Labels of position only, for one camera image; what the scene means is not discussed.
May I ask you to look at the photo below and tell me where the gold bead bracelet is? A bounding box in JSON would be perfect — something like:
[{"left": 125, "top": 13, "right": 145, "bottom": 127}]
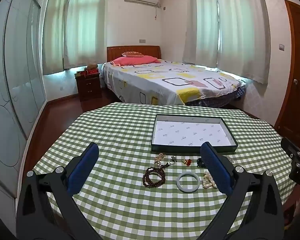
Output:
[{"left": 154, "top": 152, "right": 167, "bottom": 167}]

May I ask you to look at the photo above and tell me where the blue checked bed skirt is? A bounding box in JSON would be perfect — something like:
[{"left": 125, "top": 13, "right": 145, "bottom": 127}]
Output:
[{"left": 184, "top": 85, "right": 247, "bottom": 109}]

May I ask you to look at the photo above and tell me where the patterned red pillow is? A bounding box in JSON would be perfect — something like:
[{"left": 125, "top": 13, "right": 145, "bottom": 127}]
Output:
[{"left": 121, "top": 51, "right": 143, "bottom": 58}]

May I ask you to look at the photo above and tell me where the dark wooden nightstand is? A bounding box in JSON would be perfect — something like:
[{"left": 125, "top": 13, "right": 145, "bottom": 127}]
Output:
[{"left": 74, "top": 71, "right": 102, "bottom": 102}]

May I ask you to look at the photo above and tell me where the wooden bed headboard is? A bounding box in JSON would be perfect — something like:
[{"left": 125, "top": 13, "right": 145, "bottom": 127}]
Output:
[{"left": 106, "top": 45, "right": 161, "bottom": 62}]

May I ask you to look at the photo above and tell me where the pink pillow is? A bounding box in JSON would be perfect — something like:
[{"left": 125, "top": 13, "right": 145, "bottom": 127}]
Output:
[{"left": 110, "top": 55, "right": 158, "bottom": 67}]

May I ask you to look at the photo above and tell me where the glass door wardrobe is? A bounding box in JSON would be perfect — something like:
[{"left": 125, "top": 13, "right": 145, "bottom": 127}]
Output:
[{"left": 0, "top": 0, "right": 48, "bottom": 205}]

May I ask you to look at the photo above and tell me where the pale jade bangle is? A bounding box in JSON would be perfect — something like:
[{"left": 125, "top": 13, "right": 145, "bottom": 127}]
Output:
[{"left": 176, "top": 172, "right": 201, "bottom": 193}]

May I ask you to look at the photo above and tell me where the green tray with white lining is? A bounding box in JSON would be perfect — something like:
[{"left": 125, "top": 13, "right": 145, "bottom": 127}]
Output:
[{"left": 151, "top": 114, "right": 238, "bottom": 154}]

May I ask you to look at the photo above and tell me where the wooden door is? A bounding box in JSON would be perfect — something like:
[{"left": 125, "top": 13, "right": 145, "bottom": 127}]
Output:
[{"left": 273, "top": 0, "right": 300, "bottom": 143}]

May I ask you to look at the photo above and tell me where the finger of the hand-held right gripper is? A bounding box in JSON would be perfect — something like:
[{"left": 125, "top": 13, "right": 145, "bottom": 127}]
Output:
[{"left": 281, "top": 137, "right": 300, "bottom": 157}]

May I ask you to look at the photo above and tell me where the green checked tablecloth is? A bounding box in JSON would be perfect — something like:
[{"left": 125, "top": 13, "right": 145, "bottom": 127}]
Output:
[{"left": 19, "top": 102, "right": 299, "bottom": 240}]

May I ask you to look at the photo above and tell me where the brown wooden bead bracelet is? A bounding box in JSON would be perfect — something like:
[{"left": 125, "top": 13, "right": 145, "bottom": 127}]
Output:
[{"left": 142, "top": 162, "right": 170, "bottom": 189}]

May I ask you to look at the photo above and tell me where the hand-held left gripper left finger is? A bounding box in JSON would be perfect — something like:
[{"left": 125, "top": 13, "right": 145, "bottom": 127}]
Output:
[{"left": 16, "top": 142, "right": 103, "bottom": 240}]

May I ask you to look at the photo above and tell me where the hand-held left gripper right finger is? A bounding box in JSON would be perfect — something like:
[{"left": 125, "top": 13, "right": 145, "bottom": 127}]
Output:
[{"left": 197, "top": 142, "right": 285, "bottom": 240}]

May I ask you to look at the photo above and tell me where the patterned white bedsheet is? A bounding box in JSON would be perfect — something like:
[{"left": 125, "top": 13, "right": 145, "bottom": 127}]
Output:
[{"left": 101, "top": 58, "right": 247, "bottom": 106}]

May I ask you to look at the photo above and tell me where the white sheer curtain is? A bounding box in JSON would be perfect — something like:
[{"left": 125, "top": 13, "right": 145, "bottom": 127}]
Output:
[
  {"left": 216, "top": 0, "right": 271, "bottom": 85},
  {"left": 64, "top": 0, "right": 106, "bottom": 69},
  {"left": 184, "top": 0, "right": 220, "bottom": 67},
  {"left": 42, "top": 0, "right": 73, "bottom": 75}
]

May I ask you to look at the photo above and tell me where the pearl bracelet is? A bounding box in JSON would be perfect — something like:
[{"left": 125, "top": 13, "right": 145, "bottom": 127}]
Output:
[{"left": 202, "top": 170, "right": 218, "bottom": 189}]

